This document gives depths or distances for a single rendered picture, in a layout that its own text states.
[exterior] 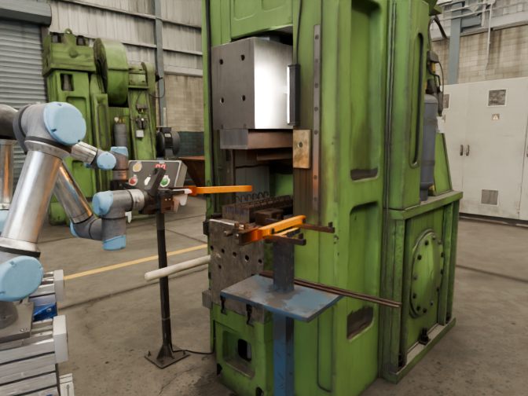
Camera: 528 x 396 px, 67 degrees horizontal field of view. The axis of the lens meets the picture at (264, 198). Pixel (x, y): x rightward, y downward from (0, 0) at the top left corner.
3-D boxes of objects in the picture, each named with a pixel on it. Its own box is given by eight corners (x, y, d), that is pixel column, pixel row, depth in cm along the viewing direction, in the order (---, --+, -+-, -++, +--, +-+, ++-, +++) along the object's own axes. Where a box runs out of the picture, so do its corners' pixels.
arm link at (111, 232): (109, 243, 140) (108, 212, 138) (132, 247, 134) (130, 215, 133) (89, 247, 133) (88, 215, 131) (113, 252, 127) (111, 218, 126)
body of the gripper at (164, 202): (164, 209, 150) (134, 212, 141) (163, 186, 149) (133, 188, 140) (175, 211, 145) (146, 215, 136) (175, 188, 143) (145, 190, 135)
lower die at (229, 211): (249, 223, 191) (248, 206, 190) (221, 218, 204) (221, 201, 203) (302, 210, 221) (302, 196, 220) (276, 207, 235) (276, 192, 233)
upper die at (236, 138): (247, 149, 185) (247, 128, 184) (220, 148, 199) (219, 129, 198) (302, 147, 216) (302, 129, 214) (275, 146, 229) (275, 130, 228)
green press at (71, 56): (63, 232, 565) (43, 17, 520) (40, 219, 655) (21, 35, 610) (193, 211, 710) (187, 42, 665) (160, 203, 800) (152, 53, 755)
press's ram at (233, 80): (269, 128, 175) (268, 32, 169) (213, 130, 201) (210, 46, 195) (324, 128, 205) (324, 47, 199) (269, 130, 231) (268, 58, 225)
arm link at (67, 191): (-13, 115, 113) (71, 245, 139) (9, 114, 108) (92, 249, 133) (23, 99, 121) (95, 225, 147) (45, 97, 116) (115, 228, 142)
